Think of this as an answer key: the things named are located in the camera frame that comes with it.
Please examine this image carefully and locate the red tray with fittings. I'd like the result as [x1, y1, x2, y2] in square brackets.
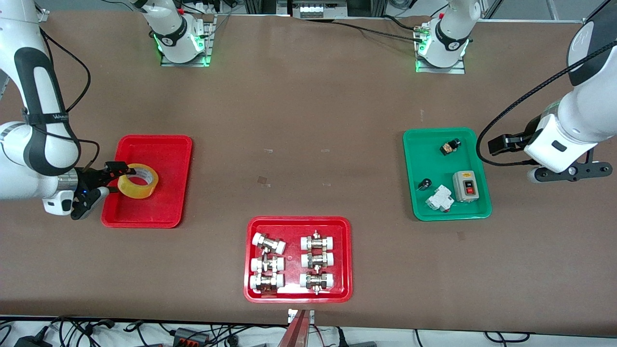
[243, 216, 353, 304]

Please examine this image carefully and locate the red aluminium profile bar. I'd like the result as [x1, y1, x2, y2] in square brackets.
[277, 308, 316, 347]

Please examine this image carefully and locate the white power strip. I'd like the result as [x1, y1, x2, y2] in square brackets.
[291, 0, 348, 19]

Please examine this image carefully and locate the green plastic tray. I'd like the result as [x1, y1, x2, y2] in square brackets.
[403, 127, 493, 222]

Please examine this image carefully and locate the black cable on table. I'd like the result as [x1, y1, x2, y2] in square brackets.
[333, 14, 427, 43]

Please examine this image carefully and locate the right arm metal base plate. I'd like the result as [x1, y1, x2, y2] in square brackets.
[161, 14, 216, 67]

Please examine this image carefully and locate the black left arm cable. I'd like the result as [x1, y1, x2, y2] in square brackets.
[476, 41, 617, 167]

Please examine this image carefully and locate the white circuit breaker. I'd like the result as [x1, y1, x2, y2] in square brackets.
[425, 185, 455, 213]

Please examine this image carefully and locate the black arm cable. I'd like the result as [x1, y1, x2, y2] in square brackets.
[22, 28, 101, 172]
[476, 41, 617, 167]

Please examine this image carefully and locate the black power adapter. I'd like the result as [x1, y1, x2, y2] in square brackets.
[13, 334, 51, 347]

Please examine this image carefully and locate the white metal pipe fitting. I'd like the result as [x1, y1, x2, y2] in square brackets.
[252, 232, 286, 255]
[300, 230, 335, 252]
[249, 273, 284, 295]
[299, 272, 335, 295]
[250, 255, 285, 274]
[301, 251, 335, 270]

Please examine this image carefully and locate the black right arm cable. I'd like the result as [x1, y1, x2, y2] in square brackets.
[22, 28, 101, 172]

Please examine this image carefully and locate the grey push button switch box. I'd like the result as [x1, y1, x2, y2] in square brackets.
[452, 171, 482, 202]

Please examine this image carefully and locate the black box with orange clips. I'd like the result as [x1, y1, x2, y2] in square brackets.
[173, 327, 211, 346]

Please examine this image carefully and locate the yellow clear tape roll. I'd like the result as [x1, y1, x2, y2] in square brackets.
[118, 163, 159, 199]

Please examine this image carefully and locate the empty red plastic tray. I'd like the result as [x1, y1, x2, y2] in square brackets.
[101, 134, 193, 228]

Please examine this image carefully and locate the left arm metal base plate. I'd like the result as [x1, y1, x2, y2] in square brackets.
[416, 22, 466, 74]

